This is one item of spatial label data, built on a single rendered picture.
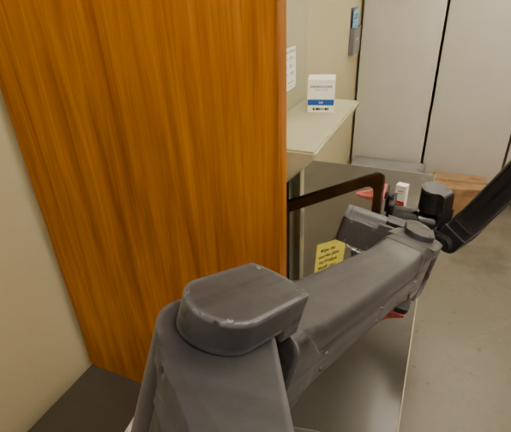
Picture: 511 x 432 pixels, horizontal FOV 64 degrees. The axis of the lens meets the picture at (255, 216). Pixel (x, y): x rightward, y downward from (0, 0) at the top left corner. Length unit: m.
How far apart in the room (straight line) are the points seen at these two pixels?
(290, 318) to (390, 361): 0.87
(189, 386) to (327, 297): 0.16
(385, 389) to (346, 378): 0.08
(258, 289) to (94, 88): 0.51
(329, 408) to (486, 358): 1.66
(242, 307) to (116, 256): 0.63
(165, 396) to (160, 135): 0.48
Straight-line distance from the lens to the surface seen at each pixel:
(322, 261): 0.85
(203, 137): 0.57
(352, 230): 0.58
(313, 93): 0.80
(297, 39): 0.85
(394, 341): 1.12
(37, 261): 0.95
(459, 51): 3.69
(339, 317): 0.28
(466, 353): 2.53
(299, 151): 0.61
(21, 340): 0.99
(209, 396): 0.17
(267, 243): 0.60
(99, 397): 1.06
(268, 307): 0.20
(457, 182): 3.72
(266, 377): 0.18
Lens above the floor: 1.72
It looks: 29 degrees down
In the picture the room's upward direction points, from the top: 2 degrees counter-clockwise
